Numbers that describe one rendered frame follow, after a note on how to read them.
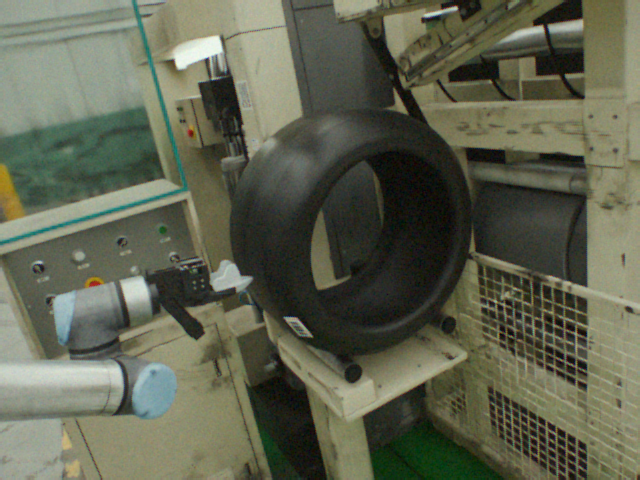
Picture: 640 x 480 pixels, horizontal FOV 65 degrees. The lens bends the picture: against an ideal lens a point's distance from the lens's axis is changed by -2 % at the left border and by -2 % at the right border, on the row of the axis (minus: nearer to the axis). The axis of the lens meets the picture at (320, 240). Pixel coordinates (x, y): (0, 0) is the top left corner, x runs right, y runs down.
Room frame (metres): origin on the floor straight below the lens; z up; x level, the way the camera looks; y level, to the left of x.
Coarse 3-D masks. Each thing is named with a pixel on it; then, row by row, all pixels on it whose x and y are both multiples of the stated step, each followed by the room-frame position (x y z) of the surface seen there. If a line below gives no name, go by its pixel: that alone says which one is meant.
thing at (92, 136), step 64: (0, 0) 1.37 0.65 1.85; (64, 0) 1.43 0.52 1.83; (128, 0) 1.50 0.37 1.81; (0, 64) 1.35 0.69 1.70; (64, 64) 1.41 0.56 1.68; (128, 64) 1.48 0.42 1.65; (0, 128) 1.33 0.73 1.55; (64, 128) 1.39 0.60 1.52; (128, 128) 1.46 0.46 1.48; (0, 192) 1.31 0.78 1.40; (64, 192) 1.37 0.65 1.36; (128, 192) 1.44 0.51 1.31
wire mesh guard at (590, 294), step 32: (480, 256) 1.22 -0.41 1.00; (512, 288) 1.13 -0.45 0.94; (576, 288) 0.96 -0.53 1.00; (576, 320) 0.97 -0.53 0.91; (544, 352) 1.05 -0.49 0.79; (576, 352) 0.97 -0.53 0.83; (448, 384) 1.40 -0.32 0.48; (576, 384) 0.97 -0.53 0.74; (512, 416) 1.16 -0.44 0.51; (576, 416) 0.97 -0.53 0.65; (480, 448) 1.28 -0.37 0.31; (576, 448) 0.97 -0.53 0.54
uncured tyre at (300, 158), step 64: (320, 128) 1.03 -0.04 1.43; (384, 128) 1.03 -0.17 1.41; (256, 192) 1.02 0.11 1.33; (320, 192) 0.95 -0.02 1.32; (384, 192) 1.35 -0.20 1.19; (448, 192) 1.10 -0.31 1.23; (256, 256) 0.95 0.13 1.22; (384, 256) 1.31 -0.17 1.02; (448, 256) 1.10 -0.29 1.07; (320, 320) 0.93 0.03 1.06; (384, 320) 1.15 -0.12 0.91
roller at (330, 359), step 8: (304, 344) 1.13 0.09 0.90; (320, 352) 1.06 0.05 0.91; (328, 352) 1.04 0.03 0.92; (328, 360) 1.02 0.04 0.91; (336, 360) 1.00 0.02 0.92; (344, 360) 0.98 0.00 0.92; (352, 360) 0.99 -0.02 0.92; (336, 368) 0.98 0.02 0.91; (344, 368) 0.96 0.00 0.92; (352, 368) 0.96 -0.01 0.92; (360, 368) 0.96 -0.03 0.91; (344, 376) 0.95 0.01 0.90; (352, 376) 0.95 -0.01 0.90; (360, 376) 0.96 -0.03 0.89
